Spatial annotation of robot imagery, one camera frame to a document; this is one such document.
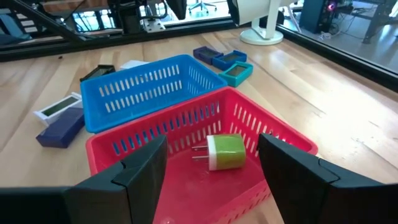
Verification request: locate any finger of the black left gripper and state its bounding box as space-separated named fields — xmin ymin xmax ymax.
xmin=164 ymin=0 xmax=178 ymax=19
xmin=175 ymin=0 xmax=188 ymax=20

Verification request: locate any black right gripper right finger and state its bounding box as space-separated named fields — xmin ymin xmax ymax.
xmin=257 ymin=133 xmax=398 ymax=224

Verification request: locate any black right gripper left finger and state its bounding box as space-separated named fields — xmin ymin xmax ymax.
xmin=0 ymin=135 xmax=169 ymax=224

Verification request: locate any dark purple digital display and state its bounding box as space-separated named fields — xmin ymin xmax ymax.
xmin=192 ymin=45 xmax=224 ymax=65

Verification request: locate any white digital display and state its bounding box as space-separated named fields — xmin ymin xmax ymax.
xmin=32 ymin=91 xmax=84 ymax=127
xmin=119 ymin=59 xmax=150 ymax=71

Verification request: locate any teal digital display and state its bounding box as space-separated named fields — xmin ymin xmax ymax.
xmin=218 ymin=61 xmax=254 ymax=88

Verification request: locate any navy blue digital display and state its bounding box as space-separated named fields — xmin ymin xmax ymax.
xmin=35 ymin=107 xmax=85 ymax=149

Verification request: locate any green white wall charger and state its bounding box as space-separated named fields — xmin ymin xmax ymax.
xmin=191 ymin=133 xmax=247 ymax=171

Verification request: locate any black digital display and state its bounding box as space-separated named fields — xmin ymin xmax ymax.
xmin=79 ymin=64 xmax=116 ymax=83

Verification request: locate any office chair base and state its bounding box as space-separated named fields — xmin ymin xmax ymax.
xmin=188 ymin=0 xmax=218 ymax=15

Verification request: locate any red plastic slotted basket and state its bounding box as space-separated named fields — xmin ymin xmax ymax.
xmin=85 ymin=86 xmax=318 ymax=224

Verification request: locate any blue plastic slotted basket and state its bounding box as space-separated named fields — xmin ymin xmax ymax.
xmin=80 ymin=54 xmax=228 ymax=134

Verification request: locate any white mug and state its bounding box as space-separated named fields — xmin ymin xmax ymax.
xmin=226 ymin=0 xmax=296 ymax=46

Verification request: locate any black lit computer tower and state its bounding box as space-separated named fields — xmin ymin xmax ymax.
xmin=298 ymin=0 xmax=340 ymax=34

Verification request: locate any black desk leg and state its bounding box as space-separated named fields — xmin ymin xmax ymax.
xmin=362 ymin=0 xmax=398 ymax=44

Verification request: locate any black aluminium table frame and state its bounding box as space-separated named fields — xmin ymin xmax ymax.
xmin=0 ymin=0 xmax=398 ymax=94

